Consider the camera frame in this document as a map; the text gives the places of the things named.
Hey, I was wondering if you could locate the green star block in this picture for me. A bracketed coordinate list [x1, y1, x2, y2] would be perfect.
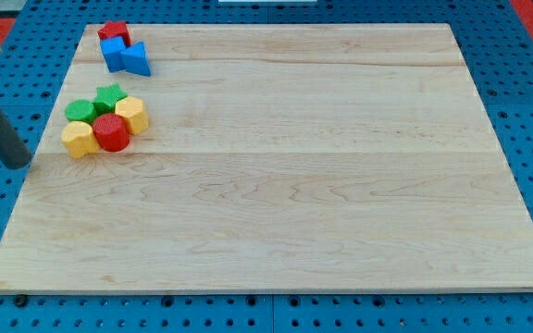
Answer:
[93, 83, 128, 115]

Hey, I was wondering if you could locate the red star block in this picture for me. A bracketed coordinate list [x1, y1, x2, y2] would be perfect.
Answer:
[97, 20, 131, 47]

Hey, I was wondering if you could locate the large wooden board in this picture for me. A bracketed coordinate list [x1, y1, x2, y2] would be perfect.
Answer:
[0, 23, 533, 295]

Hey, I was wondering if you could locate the yellow hexagonal block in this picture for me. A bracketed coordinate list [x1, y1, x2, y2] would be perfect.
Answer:
[115, 96, 149, 135]

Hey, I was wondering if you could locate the red cylinder block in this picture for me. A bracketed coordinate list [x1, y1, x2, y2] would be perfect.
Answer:
[93, 113, 130, 152]

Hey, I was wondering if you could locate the blue triangular prism block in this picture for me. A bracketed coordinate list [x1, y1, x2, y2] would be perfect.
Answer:
[119, 42, 152, 77]

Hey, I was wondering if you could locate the yellow heart-shaped block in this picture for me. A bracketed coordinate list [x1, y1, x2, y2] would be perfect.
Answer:
[61, 121, 101, 159]

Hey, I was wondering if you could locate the blue cube block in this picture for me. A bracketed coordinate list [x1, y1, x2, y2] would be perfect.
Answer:
[100, 36, 126, 72]

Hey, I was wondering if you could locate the green cylinder block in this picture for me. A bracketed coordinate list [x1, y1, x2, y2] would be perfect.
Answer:
[65, 99, 97, 125]

